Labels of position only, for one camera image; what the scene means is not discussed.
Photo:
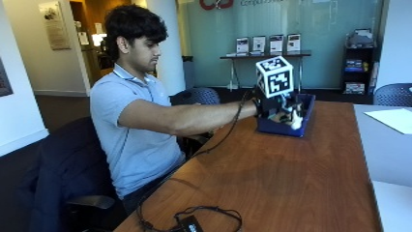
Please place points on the black and white soft toy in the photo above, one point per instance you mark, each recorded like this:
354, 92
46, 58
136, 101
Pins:
290, 118

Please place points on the blue plastic bin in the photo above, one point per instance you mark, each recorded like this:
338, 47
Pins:
284, 127

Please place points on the white marker cube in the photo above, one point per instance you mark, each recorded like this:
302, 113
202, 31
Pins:
274, 76

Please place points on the narrow console table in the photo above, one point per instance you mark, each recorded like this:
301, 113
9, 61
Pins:
265, 56

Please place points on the framed brochure display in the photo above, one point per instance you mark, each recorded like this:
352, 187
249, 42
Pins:
293, 42
258, 43
276, 43
241, 45

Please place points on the black magazine shelf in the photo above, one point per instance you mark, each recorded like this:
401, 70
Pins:
357, 67

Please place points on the blue mesh chair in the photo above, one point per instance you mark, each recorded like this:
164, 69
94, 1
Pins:
392, 94
196, 96

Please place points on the white paper sheet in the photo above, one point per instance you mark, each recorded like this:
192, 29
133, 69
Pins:
390, 120

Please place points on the the person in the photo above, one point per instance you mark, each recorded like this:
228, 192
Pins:
132, 106

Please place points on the small black device box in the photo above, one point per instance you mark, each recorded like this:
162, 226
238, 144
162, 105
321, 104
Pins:
190, 224

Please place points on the dark jacket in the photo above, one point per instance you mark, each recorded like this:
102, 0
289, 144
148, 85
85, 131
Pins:
68, 167

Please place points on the dark office chair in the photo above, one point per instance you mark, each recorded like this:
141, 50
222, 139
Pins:
81, 206

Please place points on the wall poster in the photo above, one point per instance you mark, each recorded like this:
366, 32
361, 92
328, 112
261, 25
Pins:
54, 25

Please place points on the dark framed wall picture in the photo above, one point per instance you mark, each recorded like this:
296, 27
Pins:
4, 80

